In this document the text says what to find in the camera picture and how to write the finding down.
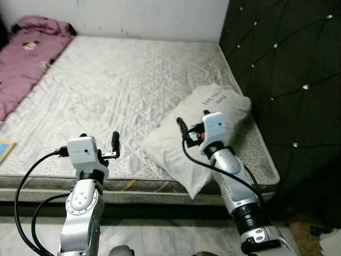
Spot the black tufted headboard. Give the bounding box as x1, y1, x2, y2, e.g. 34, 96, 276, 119
218, 0, 341, 214

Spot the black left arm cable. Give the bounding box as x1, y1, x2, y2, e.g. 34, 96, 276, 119
14, 149, 72, 256

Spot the blue yellow children's book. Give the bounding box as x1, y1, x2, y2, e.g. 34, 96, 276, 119
0, 140, 15, 164

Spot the white scalloped foam board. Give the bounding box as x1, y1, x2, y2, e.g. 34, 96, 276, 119
326, 237, 341, 256

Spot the pink cartoon print blanket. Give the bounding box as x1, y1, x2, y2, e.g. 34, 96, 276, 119
0, 15, 74, 122

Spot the white pillow with lettering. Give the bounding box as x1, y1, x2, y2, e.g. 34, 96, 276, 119
141, 83, 252, 199

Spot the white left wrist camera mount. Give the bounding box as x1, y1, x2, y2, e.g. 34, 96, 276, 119
66, 135, 110, 174

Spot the silver left robot leg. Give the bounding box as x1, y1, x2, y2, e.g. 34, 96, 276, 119
109, 245, 134, 256

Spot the white quilted mattress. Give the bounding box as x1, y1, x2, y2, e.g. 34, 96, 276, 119
0, 36, 280, 206

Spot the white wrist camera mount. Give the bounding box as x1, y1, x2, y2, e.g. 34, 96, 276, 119
66, 135, 110, 174
200, 111, 227, 147

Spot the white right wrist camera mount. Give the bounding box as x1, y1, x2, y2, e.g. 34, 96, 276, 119
200, 111, 227, 147

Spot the brown floor mat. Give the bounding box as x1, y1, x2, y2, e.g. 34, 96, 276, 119
290, 213, 341, 256

